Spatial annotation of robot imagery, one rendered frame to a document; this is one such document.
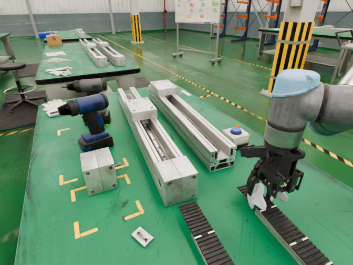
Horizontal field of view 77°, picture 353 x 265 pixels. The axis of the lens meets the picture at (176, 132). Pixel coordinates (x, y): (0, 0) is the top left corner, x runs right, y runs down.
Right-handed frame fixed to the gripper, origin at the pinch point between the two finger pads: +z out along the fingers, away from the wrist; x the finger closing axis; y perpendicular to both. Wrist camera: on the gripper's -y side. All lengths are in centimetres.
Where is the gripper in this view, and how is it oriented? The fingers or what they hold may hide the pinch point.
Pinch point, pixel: (259, 200)
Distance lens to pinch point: 67.5
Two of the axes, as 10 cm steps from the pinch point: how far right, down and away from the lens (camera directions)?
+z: 0.1, 8.7, 4.8
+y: 3.6, 4.5, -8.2
